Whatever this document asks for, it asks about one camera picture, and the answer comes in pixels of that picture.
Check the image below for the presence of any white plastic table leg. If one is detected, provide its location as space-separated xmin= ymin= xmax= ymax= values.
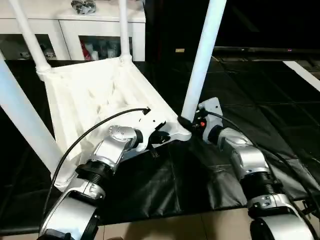
xmin=7 ymin=0 xmax=52 ymax=73
xmin=118 ymin=0 xmax=133 ymax=63
xmin=180 ymin=0 xmax=228 ymax=123
xmin=0 ymin=50 xmax=68 ymax=177

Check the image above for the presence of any white plastic table top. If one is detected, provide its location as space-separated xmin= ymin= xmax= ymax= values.
xmin=37 ymin=56 xmax=193 ymax=191

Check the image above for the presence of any black work mat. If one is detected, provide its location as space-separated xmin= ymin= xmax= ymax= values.
xmin=0 ymin=57 xmax=320 ymax=236

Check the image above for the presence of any black flat bar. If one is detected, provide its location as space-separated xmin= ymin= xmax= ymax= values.
xmin=212 ymin=46 xmax=320 ymax=57

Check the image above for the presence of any red bottle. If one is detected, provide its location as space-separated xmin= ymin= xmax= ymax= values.
xmin=80 ymin=42 xmax=90 ymax=60

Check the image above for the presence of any white board strip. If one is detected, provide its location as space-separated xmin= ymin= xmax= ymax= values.
xmin=282 ymin=60 xmax=320 ymax=93

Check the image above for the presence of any white cabinet with glass doors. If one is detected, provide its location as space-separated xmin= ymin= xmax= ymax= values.
xmin=0 ymin=0 xmax=147 ymax=62

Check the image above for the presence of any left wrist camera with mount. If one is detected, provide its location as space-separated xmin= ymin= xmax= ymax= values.
xmin=135 ymin=111 xmax=168 ymax=151

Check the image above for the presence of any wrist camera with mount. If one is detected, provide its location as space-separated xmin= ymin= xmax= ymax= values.
xmin=135 ymin=111 xmax=168 ymax=151
xmin=197 ymin=97 xmax=223 ymax=128

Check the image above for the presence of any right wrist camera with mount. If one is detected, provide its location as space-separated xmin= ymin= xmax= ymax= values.
xmin=197 ymin=97 xmax=223 ymax=128

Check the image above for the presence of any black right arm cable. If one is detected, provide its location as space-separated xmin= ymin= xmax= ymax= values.
xmin=205 ymin=111 xmax=320 ymax=216

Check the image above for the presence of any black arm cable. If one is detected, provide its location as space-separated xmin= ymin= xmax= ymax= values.
xmin=205 ymin=111 xmax=320 ymax=216
xmin=42 ymin=107 xmax=152 ymax=221

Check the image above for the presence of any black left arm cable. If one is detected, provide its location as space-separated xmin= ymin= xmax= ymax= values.
xmin=42 ymin=107 xmax=152 ymax=221

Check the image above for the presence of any black metal frame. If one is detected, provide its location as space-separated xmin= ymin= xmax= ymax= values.
xmin=300 ymin=197 xmax=320 ymax=217

